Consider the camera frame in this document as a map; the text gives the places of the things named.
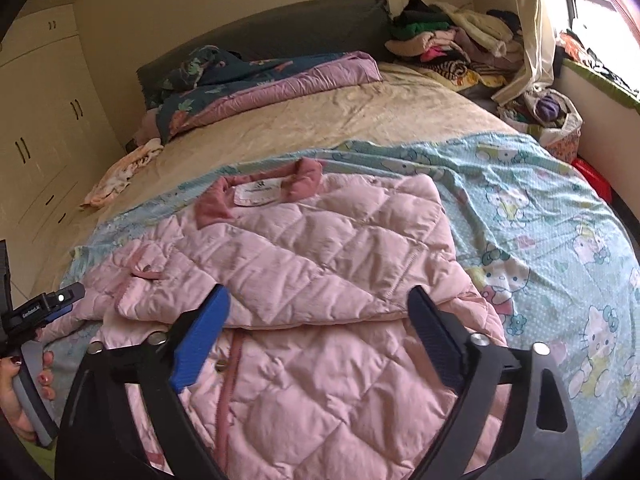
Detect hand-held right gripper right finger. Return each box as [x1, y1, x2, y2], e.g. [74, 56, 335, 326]
[406, 285, 583, 480]

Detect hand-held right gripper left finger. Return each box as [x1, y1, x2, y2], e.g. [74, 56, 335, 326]
[54, 284, 232, 480]

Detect pink quilted jacket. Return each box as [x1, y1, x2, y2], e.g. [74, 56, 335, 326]
[37, 157, 511, 480]

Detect printed basket of clothes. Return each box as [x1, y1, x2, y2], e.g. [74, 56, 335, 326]
[497, 85, 583, 163]

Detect pile of mixed clothes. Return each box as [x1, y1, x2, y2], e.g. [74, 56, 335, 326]
[385, 0, 526, 92]

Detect clothes on window sill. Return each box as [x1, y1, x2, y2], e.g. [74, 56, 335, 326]
[557, 30, 640, 96]

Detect person's left hand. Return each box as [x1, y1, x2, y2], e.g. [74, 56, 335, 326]
[0, 350, 57, 443]

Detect blue cartoon printed blanket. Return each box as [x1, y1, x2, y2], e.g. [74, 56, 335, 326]
[30, 132, 640, 480]

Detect small pink white garment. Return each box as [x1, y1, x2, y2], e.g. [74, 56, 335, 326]
[80, 139, 165, 209]

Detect cream wardrobe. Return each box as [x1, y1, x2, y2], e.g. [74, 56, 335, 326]
[0, 0, 126, 261]

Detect red plastic box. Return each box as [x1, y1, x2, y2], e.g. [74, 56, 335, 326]
[570, 157, 613, 201]

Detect bed with beige sheet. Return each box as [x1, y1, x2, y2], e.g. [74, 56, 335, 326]
[47, 62, 521, 281]

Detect dark floral quilt pink lining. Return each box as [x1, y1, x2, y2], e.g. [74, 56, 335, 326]
[132, 45, 383, 143]

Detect green window sill cushion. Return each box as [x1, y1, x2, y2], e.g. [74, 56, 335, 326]
[562, 57, 640, 111]

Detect cream curtain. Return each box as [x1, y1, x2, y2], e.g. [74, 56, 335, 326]
[492, 0, 558, 106]

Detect grey padded headboard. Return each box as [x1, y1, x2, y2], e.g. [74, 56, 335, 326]
[136, 0, 393, 111]

